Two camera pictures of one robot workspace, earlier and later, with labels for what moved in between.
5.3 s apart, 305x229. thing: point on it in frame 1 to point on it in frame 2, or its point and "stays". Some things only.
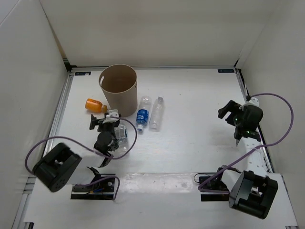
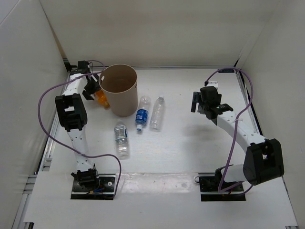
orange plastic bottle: (95, 106) to (101, 98)
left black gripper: (95, 122) to (87, 93)
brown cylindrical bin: (119, 84) stays
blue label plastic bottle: (143, 112) stays
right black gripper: (232, 107) to (197, 98)
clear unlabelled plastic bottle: (157, 115) stays
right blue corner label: (226, 70) stays
